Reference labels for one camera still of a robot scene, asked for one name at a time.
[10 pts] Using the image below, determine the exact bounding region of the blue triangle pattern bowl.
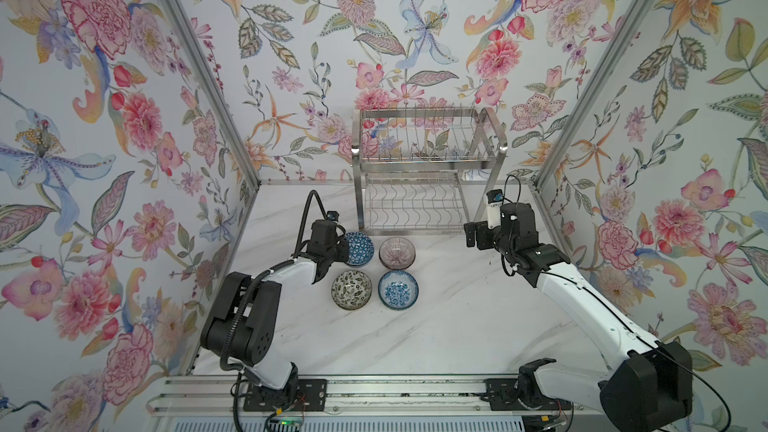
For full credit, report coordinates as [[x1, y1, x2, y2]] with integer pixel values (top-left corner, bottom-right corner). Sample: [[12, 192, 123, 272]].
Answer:
[[346, 232, 375, 267]]

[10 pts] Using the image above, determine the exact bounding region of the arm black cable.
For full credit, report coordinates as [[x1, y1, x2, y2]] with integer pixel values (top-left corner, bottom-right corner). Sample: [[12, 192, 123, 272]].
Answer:
[[219, 189, 328, 432], [501, 173, 733, 432]]

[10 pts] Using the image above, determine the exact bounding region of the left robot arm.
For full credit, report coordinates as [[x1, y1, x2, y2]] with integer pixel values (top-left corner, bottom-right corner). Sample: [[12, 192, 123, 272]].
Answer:
[[200, 219, 349, 390]]

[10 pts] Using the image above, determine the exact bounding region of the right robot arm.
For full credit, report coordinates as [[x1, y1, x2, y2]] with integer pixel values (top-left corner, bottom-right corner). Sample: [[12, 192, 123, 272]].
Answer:
[[464, 189, 693, 431]]

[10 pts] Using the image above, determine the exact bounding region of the purple striped bowl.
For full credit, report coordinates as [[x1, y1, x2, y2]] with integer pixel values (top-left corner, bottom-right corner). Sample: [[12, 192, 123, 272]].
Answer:
[[379, 237, 416, 270]]

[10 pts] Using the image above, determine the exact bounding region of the aluminium corner post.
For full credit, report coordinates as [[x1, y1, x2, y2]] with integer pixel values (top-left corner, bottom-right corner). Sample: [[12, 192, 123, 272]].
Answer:
[[532, 0, 654, 192], [159, 0, 261, 191]]

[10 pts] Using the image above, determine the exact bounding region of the left aluminium corner post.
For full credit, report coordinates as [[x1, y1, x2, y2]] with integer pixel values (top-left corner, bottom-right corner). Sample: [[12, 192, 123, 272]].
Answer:
[[159, 0, 261, 191]]

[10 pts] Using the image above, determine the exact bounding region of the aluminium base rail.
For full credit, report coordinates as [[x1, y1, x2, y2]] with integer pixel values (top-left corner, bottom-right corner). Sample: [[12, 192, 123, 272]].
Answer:
[[148, 374, 594, 417]]

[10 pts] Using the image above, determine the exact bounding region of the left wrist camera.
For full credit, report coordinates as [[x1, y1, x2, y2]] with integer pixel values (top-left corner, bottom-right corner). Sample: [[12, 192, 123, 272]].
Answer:
[[324, 211, 339, 223]]

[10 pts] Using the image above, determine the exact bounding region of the right aluminium corner post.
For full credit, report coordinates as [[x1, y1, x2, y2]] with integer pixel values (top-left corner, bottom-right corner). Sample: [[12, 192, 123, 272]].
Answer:
[[532, 0, 654, 192]]

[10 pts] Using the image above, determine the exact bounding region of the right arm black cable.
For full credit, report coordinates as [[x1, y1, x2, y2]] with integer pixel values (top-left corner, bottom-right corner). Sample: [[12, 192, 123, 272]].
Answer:
[[501, 173, 733, 432]]

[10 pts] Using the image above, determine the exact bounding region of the steel two-tier dish rack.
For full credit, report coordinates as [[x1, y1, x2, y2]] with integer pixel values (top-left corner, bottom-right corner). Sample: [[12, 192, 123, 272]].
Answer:
[[351, 106, 509, 235]]

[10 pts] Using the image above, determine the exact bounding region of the light blue floral bowl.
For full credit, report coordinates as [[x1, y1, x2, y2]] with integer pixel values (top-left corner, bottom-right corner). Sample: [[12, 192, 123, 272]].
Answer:
[[378, 270, 419, 311]]

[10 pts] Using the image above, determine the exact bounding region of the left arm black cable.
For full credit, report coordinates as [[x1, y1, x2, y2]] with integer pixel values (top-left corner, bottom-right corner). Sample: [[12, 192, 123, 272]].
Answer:
[[219, 189, 328, 432]]

